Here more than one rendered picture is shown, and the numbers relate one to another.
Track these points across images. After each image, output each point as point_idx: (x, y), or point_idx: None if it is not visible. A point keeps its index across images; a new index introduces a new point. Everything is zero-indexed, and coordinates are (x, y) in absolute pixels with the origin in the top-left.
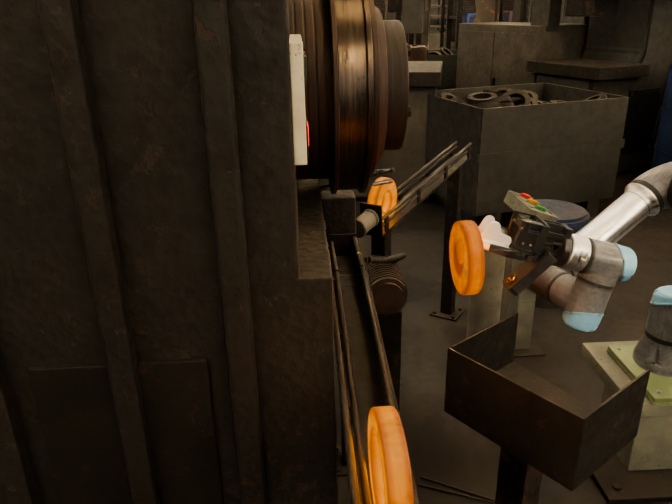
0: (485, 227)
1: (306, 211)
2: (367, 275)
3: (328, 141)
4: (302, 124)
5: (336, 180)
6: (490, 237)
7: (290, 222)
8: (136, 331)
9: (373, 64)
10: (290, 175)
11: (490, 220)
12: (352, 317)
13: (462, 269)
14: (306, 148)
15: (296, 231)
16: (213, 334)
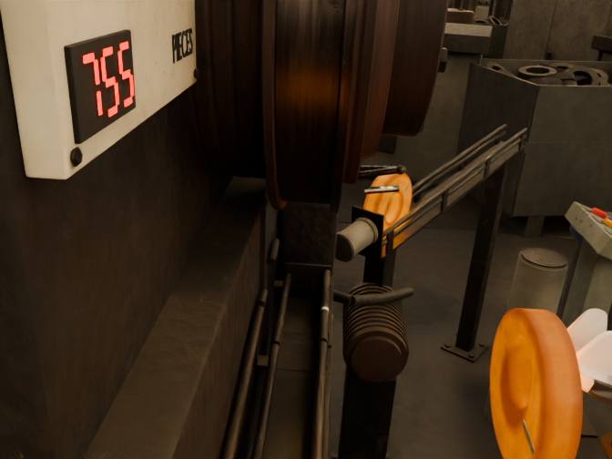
0: (583, 332)
1: (216, 240)
2: (329, 363)
3: (256, 107)
4: (36, 36)
5: (272, 190)
6: (596, 364)
7: (19, 351)
8: None
9: None
10: (3, 211)
11: (596, 320)
12: (285, 452)
13: (520, 423)
14: (60, 125)
15: (45, 374)
16: None
